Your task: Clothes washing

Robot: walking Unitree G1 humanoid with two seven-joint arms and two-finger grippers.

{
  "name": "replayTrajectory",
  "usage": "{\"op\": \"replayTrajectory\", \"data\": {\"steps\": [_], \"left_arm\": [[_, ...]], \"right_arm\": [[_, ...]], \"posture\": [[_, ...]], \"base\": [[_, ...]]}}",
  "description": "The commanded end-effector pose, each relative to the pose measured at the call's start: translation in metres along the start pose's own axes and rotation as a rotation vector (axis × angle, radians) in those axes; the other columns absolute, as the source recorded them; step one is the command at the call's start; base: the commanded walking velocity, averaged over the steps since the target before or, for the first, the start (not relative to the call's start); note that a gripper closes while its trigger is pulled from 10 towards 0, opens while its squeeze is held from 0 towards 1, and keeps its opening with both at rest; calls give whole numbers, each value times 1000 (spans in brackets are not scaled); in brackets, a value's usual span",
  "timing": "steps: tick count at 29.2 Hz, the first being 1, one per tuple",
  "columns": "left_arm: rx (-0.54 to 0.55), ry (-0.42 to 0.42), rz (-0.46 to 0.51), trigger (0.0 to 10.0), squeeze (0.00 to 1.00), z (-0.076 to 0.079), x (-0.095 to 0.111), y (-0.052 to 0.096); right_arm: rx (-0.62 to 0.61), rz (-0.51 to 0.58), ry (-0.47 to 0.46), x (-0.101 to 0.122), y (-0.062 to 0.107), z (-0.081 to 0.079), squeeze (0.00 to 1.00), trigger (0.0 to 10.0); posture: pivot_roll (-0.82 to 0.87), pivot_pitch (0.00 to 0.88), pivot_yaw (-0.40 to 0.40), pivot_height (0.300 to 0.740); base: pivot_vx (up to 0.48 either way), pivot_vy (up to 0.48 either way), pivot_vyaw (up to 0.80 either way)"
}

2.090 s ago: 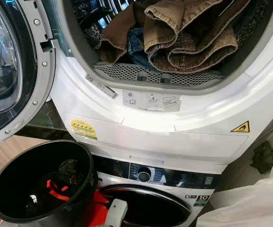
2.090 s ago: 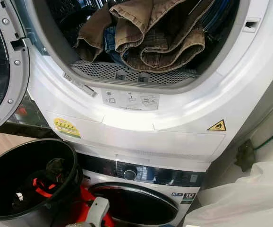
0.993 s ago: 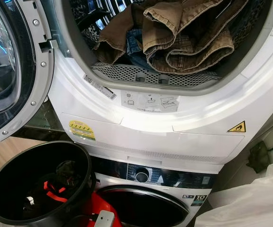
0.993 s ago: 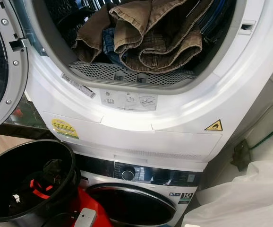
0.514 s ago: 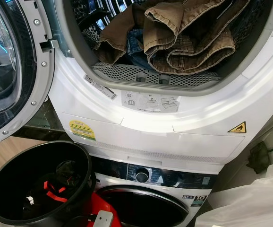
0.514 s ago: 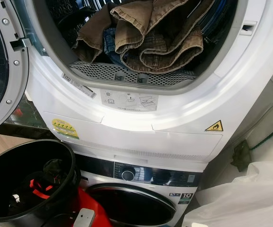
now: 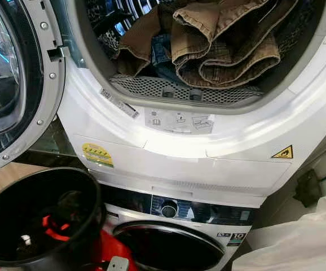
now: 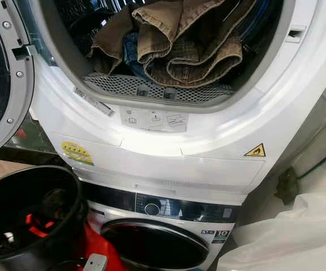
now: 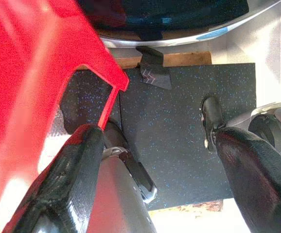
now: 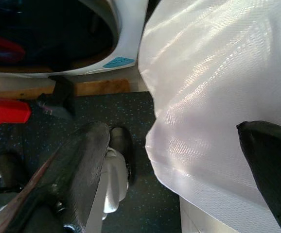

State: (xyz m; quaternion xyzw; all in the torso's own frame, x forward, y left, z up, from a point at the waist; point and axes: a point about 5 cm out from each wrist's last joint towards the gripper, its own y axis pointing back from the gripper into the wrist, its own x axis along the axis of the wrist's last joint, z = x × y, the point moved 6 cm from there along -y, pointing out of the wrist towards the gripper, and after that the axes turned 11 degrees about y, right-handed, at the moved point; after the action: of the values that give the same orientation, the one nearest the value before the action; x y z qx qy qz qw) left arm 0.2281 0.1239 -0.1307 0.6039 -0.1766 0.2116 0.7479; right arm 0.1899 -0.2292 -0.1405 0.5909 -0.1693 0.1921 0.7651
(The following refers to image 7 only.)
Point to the brown trousers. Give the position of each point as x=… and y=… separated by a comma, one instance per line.
x=225, y=34

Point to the white washing machine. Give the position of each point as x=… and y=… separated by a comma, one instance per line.
x=208, y=213

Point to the yellow triangle warning sticker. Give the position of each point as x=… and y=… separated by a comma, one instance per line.
x=284, y=153

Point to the white tumble dryer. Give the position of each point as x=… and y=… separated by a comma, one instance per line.
x=236, y=141

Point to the white plastic bag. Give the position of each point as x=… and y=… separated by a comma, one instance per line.
x=298, y=243

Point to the white instruction sticker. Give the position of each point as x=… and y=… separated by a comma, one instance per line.
x=177, y=120

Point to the round washer control knob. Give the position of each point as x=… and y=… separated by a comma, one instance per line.
x=168, y=210

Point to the blue denim jeans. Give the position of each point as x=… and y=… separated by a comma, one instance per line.
x=162, y=53

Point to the grey perforated lint filter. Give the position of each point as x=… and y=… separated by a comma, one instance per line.
x=146, y=87

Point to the dark round washer door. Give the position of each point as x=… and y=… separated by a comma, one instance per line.
x=168, y=248

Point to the white barcode label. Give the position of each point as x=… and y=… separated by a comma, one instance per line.
x=119, y=103

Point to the yellow round sticker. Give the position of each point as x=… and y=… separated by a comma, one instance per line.
x=97, y=154

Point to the red plastic stool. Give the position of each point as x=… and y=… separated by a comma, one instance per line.
x=115, y=245

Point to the dark grey cloth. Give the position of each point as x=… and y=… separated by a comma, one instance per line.
x=70, y=206

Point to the round glass dryer door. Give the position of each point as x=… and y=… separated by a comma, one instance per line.
x=47, y=73

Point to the small red plastic piece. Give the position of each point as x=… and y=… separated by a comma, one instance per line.
x=53, y=230

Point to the black round laundry bucket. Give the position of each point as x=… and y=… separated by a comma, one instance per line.
x=16, y=192

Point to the wooden cabinet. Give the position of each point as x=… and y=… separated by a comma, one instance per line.
x=5, y=175

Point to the black wall socket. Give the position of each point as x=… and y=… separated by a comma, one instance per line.
x=308, y=189

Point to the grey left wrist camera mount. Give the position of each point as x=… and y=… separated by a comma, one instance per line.
x=119, y=264

